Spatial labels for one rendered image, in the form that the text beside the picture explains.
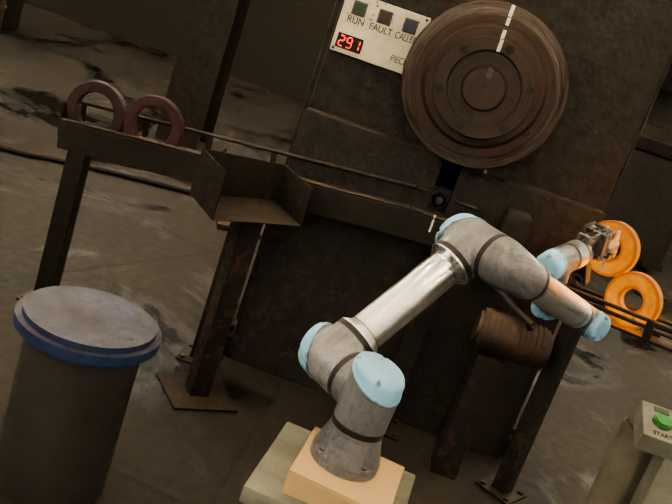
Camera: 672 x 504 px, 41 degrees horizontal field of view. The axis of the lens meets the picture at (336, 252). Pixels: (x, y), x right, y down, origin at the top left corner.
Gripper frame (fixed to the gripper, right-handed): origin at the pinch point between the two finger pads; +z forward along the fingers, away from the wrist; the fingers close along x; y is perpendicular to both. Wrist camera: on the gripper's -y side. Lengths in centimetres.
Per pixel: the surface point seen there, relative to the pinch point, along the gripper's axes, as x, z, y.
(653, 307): -18.4, -5.2, -9.7
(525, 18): 43, -4, 51
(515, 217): 27.6, -8.1, -3.0
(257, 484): 2, -125, -23
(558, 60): 33, 1, 42
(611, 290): -5.9, -5.5, -11.0
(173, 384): 79, -88, -63
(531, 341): 5.9, -19.2, -30.1
